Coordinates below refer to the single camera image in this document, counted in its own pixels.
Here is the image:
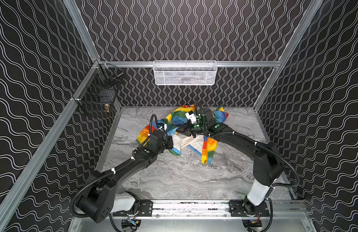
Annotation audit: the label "rainbow striped jacket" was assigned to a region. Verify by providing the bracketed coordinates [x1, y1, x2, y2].
[136, 105, 229, 165]

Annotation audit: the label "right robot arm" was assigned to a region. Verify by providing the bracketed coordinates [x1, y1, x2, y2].
[176, 123, 300, 215]

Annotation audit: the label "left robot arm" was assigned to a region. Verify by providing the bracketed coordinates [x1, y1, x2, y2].
[70, 130, 174, 223]

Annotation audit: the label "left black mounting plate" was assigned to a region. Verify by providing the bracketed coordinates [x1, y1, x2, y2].
[112, 200, 154, 217]

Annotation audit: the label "black mounting plate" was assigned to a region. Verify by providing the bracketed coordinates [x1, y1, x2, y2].
[229, 200, 270, 217]
[112, 200, 154, 217]

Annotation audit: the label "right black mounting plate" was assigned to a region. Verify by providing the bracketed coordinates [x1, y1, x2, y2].
[229, 200, 270, 217]

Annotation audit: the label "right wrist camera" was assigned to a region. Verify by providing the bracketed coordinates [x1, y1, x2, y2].
[184, 106, 216, 125]

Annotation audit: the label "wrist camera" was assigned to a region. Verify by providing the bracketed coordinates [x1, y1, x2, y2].
[184, 106, 216, 125]
[156, 122, 167, 131]

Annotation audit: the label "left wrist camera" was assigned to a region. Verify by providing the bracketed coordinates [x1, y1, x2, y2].
[156, 122, 167, 131]

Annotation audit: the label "white wire mesh basket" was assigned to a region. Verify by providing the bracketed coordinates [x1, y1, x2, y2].
[153, 60, 218, 86]

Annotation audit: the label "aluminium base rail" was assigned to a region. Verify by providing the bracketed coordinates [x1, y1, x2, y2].
[105, 197, 307, 220]

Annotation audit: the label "black wire basket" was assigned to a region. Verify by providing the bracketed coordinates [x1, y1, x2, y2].
[72, 61, 125, 119]

